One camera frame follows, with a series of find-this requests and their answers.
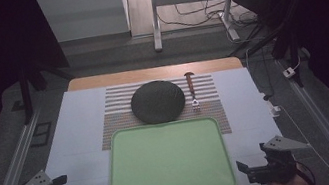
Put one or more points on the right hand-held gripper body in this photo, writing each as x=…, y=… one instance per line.
x=277, y=164

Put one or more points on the white plug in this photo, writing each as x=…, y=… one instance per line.
x=274, y=110

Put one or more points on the white table cover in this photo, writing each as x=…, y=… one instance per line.
x=75, y=137

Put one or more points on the green tray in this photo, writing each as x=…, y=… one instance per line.
x=168, y=163

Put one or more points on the white adapter box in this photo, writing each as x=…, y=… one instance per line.
x=289, y=72

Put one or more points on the striped woven placemat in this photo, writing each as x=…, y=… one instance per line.
x=116, y=120

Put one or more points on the black stand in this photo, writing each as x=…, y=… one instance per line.
x=25, y=95
x=288, y=34

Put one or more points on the dark round plate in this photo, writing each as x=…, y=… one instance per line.
x=158, y=102

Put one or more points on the wooden table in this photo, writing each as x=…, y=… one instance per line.
x=149, y=73

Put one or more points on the white cabinet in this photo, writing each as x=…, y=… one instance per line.
x=82, y=15

